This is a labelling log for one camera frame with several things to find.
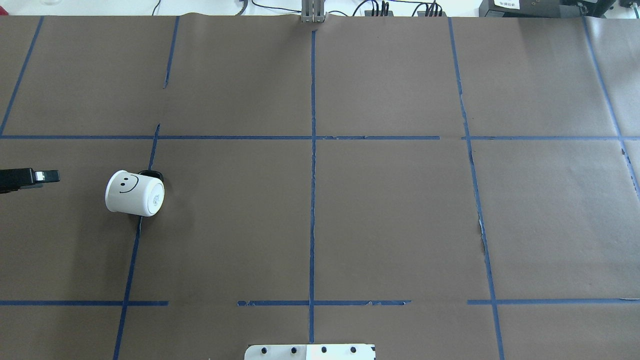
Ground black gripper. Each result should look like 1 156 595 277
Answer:
0 168 60 194

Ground white smiley face mug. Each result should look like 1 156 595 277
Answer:
104 170 165 217

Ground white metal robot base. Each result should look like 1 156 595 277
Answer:
244 343 377 360

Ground black power strip left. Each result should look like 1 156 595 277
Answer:
352 0 391 18

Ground black power strip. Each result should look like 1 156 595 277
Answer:
412 0 446 18
352 0 391 18

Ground black power strip right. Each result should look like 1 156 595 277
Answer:
412 0 446 18

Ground black box with label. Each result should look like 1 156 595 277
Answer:
478 0 615 19

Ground grey aluminium frame post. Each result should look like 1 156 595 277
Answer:
301 0 327 24

